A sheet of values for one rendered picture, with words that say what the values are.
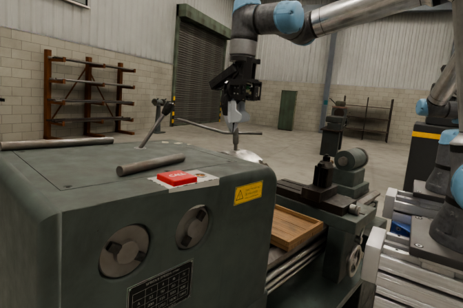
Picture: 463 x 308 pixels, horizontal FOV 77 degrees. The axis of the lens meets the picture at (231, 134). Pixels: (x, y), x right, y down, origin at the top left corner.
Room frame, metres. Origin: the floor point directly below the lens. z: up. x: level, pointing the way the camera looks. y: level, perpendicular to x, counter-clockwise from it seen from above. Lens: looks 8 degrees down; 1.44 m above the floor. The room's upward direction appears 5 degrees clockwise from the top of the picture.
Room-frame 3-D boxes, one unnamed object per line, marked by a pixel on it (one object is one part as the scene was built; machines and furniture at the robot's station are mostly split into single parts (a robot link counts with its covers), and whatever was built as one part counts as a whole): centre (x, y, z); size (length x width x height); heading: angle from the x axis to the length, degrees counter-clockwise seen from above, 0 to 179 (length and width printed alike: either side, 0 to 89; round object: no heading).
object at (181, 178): (0.58, 0.10, 1.26); 0.06 x 0.06 x 0.02; 48
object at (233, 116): (0.82, 0.00, 1.38); 0.06 x 0.03 x 0.09; 48
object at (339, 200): (1.51, -0.45, 0.95); 0.43 x 0.18 x 0.04; 48
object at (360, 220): (1.53, -0.50, 0.90); 0.53 x 0.30 x 0.06; 48
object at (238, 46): (0.83, -0.01, 1.56); 0.08 x 0.08 x 0.05
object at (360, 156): (1.96, -0.83, 1.01); 0.30 x 0.20 x 0.29; 138
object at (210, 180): (0.60, 0.09, 1.23); 0.13 x 0.08 x 0.06; 138
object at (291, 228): (1.28, -0.22, 0.89); 0.36 x 0.30 x 0.04; 48
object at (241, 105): (0.84, -0.02, 1.38); 0.06 x 0.03 x 0.09; 48
